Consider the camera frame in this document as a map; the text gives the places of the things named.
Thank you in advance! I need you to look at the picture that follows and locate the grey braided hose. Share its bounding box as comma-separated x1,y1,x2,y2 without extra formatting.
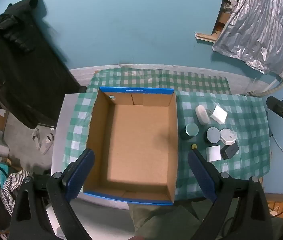
246,52,283,97

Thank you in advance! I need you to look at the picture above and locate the green round tin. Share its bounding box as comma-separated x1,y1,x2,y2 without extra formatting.
181,123,199,140

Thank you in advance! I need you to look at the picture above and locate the white pronged charger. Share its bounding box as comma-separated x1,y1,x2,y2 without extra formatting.
206,146,220,162

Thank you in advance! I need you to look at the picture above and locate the black charger block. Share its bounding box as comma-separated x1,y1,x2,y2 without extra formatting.
220,142,240,160

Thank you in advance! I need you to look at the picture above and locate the silver foil sheet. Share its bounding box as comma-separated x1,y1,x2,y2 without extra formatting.
213,0,283,80

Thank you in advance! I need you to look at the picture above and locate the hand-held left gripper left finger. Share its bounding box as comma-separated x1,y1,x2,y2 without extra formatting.
10,148,95,240

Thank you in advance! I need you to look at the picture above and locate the white octagonal device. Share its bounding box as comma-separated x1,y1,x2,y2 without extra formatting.
220,128,237,146

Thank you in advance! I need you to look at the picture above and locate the white oval case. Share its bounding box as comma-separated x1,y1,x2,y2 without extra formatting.
195,105,209,125

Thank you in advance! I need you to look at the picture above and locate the dark cloth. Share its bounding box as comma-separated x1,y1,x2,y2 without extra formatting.
0,0,87,129

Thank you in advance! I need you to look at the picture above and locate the wooden board piece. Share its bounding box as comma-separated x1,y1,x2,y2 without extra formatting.
195,31,217,43

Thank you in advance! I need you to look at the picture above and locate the black round mini fan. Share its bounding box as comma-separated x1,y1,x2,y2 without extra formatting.
204,127,221,145

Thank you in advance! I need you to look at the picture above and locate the white square charger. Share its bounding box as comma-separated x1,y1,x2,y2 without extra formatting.
210,105,228,125

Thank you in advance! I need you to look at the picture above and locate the striped cloth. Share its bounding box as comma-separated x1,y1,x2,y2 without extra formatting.
1,170,33,215

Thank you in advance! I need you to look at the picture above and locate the blue-edged cardboard box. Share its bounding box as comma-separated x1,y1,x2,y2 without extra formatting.
83,87,177,205

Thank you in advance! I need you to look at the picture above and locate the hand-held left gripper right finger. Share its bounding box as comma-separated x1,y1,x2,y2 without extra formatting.
188,149,273,240

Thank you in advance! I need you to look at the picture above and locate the green white checkered tablecloth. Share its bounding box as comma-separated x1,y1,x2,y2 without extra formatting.
63,69,272,200

